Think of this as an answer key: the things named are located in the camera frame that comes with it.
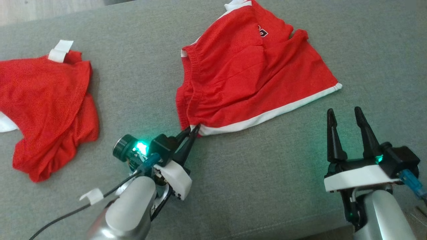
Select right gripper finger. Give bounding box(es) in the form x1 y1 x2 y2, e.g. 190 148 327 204
354 107 383 159
326 108 348 163

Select teal right cable connector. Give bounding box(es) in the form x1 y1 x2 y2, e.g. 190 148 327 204
398 169 427 198

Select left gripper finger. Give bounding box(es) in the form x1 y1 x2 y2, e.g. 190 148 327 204
175 127 193 144
173 124 201 164

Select red basketball jersey white sleeves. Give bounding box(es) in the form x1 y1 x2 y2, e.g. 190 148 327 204
0 40 100 183

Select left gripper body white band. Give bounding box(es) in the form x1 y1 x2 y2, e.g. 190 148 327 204
153 161 193 201

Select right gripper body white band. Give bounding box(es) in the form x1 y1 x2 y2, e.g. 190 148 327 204
323 155 401 193

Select teal left cable connector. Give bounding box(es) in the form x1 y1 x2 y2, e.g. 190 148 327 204
137 153 161 174

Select white tape on cable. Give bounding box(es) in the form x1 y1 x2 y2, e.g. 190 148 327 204
79 188 105 206

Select red shorts with white trim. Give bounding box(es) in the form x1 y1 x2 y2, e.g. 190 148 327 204
175 0 343 137

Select teal cable connector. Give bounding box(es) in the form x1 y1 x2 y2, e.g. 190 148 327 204
137 153 161 174
398 169 427 198

